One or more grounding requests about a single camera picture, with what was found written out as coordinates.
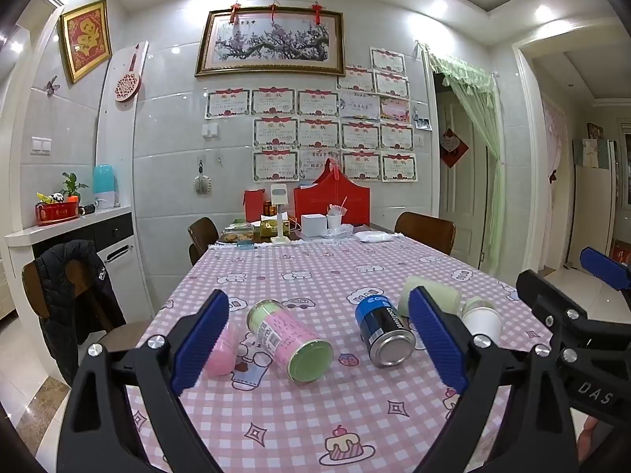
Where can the small red gift bag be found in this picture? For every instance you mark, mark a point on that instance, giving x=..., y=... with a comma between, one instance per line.
x=253, y=205

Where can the pink and green can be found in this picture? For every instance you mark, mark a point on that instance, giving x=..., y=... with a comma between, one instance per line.
x=283, y=332

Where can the blue metal can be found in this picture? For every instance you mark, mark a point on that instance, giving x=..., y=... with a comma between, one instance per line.
x=382, y=327

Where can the pink round hanging ornament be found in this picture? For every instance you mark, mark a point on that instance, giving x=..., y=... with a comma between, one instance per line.
x=127, y=86

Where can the pink sheer curtain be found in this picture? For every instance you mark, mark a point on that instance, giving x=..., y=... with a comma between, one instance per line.
x=554, y=157

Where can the white wall switch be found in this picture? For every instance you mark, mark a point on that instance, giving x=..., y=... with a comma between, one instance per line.
x=40, y=144
x=210, y=130

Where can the white plastic packet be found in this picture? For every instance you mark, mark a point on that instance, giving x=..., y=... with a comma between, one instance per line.
x=373, y=236

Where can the white desk lamp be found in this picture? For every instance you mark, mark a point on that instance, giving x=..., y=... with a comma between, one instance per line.
x=280, y=197

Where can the clear food container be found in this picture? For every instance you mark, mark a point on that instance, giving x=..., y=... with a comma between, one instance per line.
x=239, y=234

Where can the framed red gold calligraphy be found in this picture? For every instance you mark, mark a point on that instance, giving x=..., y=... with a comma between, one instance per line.
x=85, y=42

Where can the pink plastic cup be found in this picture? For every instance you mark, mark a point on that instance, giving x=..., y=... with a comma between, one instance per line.
x=222, y=354

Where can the black jacket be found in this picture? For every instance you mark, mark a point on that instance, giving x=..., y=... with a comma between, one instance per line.
x=66, y=286

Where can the white cup with straw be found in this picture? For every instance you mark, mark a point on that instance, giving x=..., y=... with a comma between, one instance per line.
x=335, y=221

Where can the group of wall certificates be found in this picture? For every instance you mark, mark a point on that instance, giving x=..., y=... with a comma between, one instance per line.
x=320, y=128

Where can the pink checkered tablecloth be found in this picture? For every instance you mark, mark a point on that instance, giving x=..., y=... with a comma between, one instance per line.
x=305, y=281

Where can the large red gift bag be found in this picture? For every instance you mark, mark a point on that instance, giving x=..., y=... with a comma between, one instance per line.
x=315, y=202

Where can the red planter basket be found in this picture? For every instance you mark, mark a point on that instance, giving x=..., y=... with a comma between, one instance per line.
x=56, y=213

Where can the white door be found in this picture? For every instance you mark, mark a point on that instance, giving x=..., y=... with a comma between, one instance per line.
x=458, y=197

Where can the small potted plant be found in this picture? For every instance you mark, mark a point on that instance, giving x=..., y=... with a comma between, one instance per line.
x=73, y=186

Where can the hanging brush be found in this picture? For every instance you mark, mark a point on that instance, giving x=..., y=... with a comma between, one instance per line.
x=200, y=185

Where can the white refrigerator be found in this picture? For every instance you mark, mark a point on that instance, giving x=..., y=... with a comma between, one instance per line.
x=594, y=207

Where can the white counter cabinet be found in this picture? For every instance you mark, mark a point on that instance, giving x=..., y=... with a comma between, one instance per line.
x=116, y=236

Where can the butterfly wall decoration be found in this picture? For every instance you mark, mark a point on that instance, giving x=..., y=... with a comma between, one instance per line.
x=52, y=85

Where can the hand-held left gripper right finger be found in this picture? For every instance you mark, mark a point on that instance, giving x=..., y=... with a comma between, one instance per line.
x=436, y=347

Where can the green sheer curtain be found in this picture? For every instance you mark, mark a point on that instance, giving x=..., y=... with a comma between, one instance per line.
x=493, y=157

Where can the red hanging knot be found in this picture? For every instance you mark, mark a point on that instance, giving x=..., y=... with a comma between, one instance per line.
x=235, y=10
x=316, y=11
x=272, y=11

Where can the white paper cup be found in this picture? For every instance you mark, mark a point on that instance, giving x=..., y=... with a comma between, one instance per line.
x=485, y=324

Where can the framed plum blossom painting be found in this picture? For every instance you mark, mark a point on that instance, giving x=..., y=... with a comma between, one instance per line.
x=273, y=42

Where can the white square box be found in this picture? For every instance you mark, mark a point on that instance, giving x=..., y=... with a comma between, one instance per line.
x=313, y=226

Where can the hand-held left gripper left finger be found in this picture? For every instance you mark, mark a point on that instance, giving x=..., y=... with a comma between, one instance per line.
x=202, y=342

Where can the light blue humidifier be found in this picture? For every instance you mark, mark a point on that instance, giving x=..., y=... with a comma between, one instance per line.
x=106, y=187

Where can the light green cup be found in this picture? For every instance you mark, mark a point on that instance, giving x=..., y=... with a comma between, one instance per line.
x=443, y=295

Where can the small wall photo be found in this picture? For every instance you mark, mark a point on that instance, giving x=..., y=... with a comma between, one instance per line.
x=422, y=121

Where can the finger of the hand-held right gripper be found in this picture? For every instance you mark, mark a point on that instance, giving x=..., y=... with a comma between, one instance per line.
x=605, y=267
x=547, y=300

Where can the red diamond door decoration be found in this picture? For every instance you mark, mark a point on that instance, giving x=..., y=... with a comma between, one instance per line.
x=453, y=147

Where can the brown wooden chair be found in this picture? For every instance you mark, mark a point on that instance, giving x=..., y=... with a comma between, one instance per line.
x=123, y=337
x=426, y=231
x=202, y=236

